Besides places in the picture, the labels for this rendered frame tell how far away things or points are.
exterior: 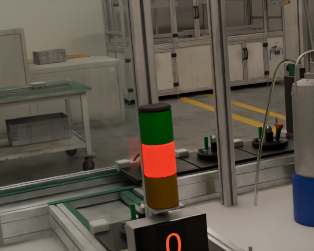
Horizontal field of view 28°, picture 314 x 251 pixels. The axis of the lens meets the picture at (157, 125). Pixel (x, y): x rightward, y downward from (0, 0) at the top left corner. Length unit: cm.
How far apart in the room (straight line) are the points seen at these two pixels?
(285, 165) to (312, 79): 56
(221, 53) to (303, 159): 44
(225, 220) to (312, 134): 41
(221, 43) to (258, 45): 854
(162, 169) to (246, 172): 138
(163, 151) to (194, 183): 128
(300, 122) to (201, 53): 834
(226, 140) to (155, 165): 118
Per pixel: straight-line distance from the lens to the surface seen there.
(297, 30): 225
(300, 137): 192
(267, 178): 235
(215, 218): 207
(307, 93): 188
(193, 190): 221
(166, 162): 94
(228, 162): 213
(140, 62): 95
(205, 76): 1025
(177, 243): 98
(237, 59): 1046
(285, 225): 199
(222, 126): 209
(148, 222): 96
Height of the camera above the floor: 157
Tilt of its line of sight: 11 degrees down
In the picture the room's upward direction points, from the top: 5 degrees counter-clockwise
